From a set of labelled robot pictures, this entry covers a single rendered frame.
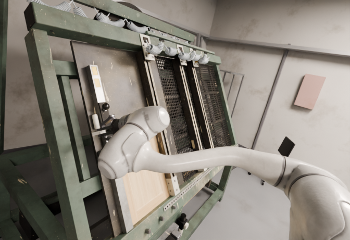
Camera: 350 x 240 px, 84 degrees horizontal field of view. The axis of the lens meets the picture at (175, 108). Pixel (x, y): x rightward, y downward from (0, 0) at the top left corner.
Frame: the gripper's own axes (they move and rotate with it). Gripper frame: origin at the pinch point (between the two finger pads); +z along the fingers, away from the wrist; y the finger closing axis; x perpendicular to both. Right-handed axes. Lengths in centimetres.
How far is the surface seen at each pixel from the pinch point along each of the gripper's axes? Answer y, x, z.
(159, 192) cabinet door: 50, 44, 14
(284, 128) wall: 79, 403, -21
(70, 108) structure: -16.3, -0.4, 20.3
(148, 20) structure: -103, 107, 36
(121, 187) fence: 32.8, 13.7, 11.6
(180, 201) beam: 64, 60, 11
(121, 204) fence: 41.1, 11.0, 11.6
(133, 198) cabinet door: 43, 22, 14
